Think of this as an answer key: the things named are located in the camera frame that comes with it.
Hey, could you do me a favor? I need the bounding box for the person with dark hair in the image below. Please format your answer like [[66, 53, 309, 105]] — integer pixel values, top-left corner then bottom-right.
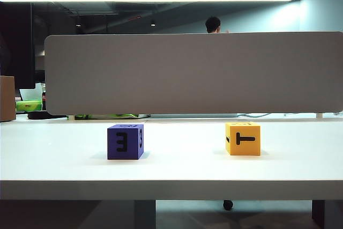
[[205, 16, 231, 34]]

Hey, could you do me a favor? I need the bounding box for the yellow letter block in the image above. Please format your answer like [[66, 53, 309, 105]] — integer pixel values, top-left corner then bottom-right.
[[225, 122, 262, 157]]

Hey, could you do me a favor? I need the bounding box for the brown cardboard box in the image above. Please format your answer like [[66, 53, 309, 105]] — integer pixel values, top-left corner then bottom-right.
[[0, 75, 17, 122]]

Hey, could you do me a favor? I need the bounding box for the gray desk divider panel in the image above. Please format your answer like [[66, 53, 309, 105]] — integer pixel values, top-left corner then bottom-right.
[[44, 31, 343, 116]]

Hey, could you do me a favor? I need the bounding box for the dark table leg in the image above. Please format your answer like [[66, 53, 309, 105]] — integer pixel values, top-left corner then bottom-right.
[[311, 200, 326, 229]]

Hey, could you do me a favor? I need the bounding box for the purple letter block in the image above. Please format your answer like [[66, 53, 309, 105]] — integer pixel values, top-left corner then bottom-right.
[[107, 123, 145, 160]]

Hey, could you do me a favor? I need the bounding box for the gray table leg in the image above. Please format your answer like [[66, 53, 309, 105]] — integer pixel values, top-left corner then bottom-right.
[[133, 200, 157, 229]]

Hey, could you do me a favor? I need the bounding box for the white paper sheet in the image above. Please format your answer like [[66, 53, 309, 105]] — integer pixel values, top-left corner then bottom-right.
[[19, 82, 46, 102]]

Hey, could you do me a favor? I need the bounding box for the black flat object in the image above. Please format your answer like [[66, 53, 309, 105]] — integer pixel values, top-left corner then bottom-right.
[[27, 110, 68, 120]]

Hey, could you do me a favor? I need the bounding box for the green box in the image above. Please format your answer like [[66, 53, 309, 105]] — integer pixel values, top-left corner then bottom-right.
[[15, 100, 43, 112]]

